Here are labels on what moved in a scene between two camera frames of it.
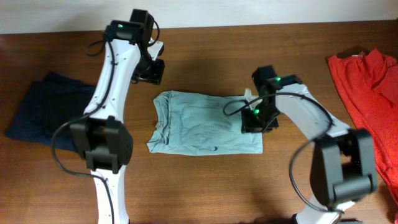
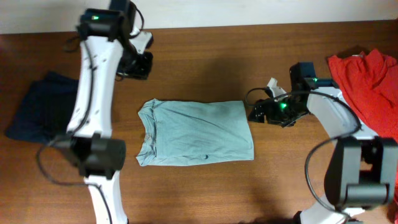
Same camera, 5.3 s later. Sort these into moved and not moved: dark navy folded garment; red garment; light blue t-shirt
Moved: light blue t-shirt
Not moved: red garment; dark navy folded garment
